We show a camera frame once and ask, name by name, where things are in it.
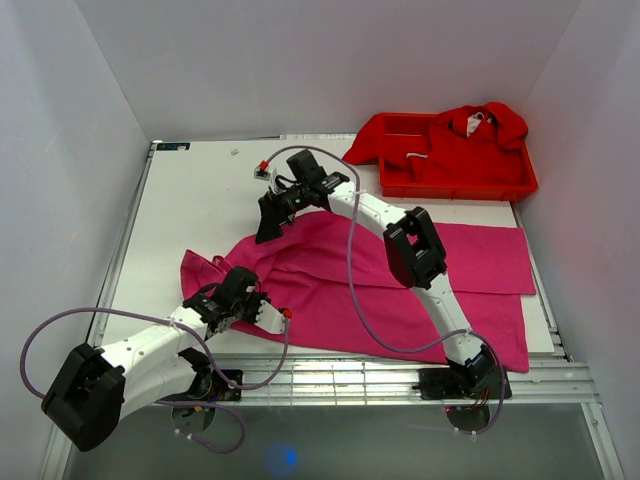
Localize blue label sticker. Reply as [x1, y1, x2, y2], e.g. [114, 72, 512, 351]
[156, 142, 191, 151]

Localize pink trousers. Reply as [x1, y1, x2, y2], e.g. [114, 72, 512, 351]
[180, 211, 536, 373]

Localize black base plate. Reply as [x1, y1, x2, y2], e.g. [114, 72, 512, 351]
[413, 367, 512, 400]
[187, 370, 241, 402]

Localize red trousers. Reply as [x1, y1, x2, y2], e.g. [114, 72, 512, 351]
[344, 102, 529, 186]

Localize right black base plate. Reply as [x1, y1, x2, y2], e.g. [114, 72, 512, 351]
[413, 367, 512, 400]

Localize red plastic bin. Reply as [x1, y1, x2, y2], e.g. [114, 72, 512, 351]
[378, 139, 538, 202]

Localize aluminium rail frame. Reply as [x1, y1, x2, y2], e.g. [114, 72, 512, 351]
[42, 356, 624, 479]

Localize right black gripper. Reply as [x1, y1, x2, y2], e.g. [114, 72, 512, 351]
[255, 183, 310, 245]

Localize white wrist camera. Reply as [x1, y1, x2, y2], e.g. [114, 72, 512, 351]
[255, 300, 292, 335]
[253, 160, 280, 193]

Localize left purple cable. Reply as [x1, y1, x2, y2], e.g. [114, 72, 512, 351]
[19, 305, 292, 455]

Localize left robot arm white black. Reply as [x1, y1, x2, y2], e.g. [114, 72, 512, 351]
[41, 267, 289, 452]

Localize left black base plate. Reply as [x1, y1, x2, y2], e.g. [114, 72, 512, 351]
[187, 370, 241, 402]

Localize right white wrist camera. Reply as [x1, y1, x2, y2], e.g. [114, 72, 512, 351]
[253, 160, 280, 193]

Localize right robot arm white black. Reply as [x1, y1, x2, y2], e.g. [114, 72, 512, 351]
[253, 145, 508, 400]

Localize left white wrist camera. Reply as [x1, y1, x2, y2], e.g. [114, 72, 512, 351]
[255, 300, 292, 335]

